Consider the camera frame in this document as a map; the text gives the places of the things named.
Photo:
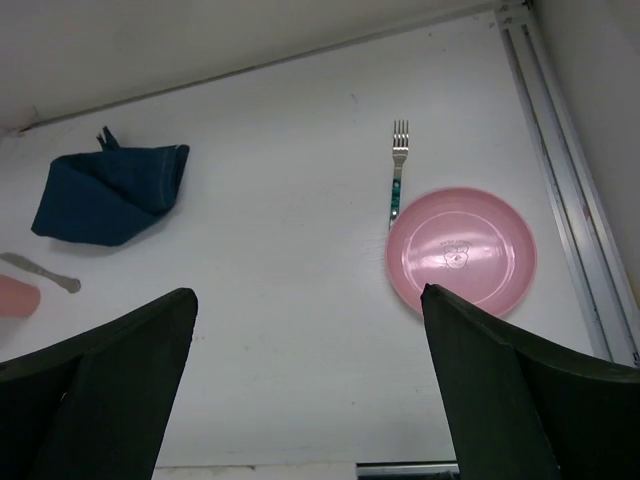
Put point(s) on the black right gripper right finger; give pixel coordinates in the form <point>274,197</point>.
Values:
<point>520,406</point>

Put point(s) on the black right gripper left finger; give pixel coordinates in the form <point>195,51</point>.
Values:
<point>96,405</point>

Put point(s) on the pink plastic plate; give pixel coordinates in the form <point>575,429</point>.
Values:
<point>466,240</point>

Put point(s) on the dark blue cloth placemat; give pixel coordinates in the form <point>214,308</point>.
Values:
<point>108,197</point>

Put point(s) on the pink plastic cup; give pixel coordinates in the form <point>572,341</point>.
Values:
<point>17,299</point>

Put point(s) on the aluminium rail front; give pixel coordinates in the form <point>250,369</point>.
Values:
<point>408,471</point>

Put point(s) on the fork with green handle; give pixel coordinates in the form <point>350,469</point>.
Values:
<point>399,152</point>

